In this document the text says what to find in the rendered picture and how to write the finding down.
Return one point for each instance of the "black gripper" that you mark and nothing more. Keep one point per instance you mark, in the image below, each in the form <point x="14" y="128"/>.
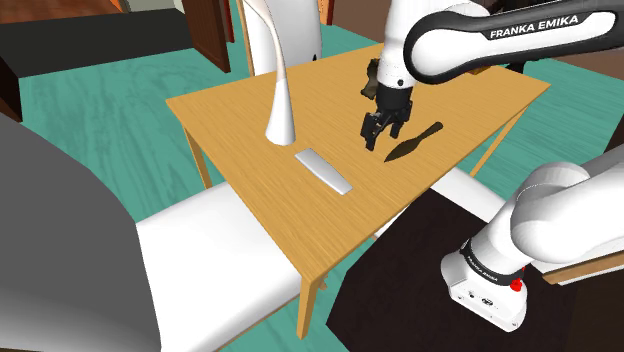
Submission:
<point x="393" y="100"/>

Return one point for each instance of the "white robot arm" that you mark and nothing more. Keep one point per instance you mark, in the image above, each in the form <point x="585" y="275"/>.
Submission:
<point x="551" y="229"/>

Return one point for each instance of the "dark brown knife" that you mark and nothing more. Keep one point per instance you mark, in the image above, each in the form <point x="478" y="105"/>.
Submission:
<point x="407" y="146"/>

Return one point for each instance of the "dark brown figure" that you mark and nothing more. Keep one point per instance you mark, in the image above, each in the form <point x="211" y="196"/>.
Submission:
<point x="370" y="83"/>

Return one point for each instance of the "white flat remote control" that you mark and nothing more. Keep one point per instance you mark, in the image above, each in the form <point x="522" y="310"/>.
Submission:
<point x="322" y="170"/>

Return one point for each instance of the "white gooseneck desk lamp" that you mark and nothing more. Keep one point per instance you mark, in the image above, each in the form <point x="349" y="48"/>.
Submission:
<point x="282" y="117"/>

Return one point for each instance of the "light wooden table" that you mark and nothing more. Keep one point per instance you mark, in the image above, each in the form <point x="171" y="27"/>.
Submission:
<point x="312" y="214"/>

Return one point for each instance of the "dark robot stand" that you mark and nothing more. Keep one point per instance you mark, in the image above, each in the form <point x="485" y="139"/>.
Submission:
<point x="404" y="287"/>

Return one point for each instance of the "dark brown wooden door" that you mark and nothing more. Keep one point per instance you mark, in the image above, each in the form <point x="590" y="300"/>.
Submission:
<point x="209" y="29"/>

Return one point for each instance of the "white chair with grey back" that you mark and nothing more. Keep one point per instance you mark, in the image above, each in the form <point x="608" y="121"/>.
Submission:
<point x="214" y="253"/>

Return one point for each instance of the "dark grey sofa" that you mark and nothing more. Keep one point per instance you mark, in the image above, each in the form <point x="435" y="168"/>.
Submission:
<point x="73" y="44"/>

